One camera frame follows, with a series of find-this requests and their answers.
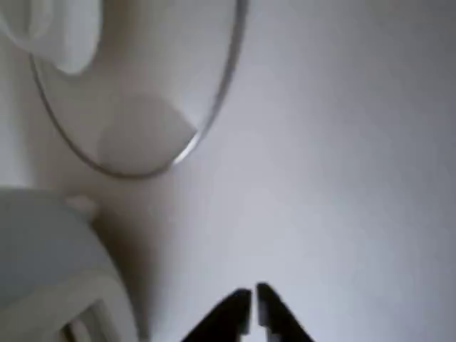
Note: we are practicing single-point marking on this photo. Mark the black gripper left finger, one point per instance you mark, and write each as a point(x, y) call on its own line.
point(228, 320)

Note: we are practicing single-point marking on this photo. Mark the white rice cooker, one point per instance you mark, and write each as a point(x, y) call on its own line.
point(35, 249)

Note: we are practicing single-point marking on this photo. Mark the glass lid with white knob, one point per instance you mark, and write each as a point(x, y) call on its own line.
point(71, 42)

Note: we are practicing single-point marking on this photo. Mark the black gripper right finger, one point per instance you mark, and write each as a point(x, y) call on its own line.
point(276, 317)

